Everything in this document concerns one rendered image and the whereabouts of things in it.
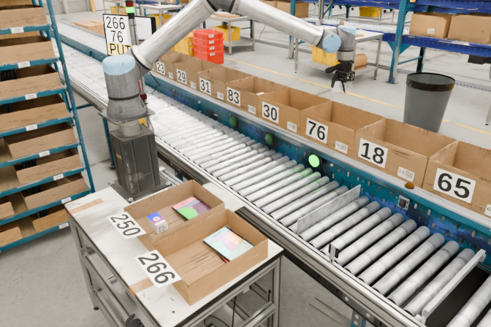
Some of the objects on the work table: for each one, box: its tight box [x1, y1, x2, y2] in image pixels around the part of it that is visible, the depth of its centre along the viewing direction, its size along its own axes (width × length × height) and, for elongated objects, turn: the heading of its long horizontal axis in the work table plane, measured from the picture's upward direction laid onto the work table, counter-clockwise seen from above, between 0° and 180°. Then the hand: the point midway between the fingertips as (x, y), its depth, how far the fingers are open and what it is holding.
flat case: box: [203, 226, 256, 261], centre depth 158 cm, size 14×19×2 cm
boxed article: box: [147, 212, 168, 234], centre depth 171 cm, size 6×10×5 cm, turn 42°
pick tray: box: [123, 180, 225, 252], centre depth 174 cm, size 28×38×10 cm
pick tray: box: [152, 208, 268, 306], centre depth 151 cm, size 28×38×10 cm
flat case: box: [172, 196, 212, 220], centre depth 180 cm, size 14×19×2 cm
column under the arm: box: [108, 123, 172, 204], centre depth 200 cm, size 26×26×33 cm
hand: (337, 93), depth 207 cm, fingers open, 10 cm apart
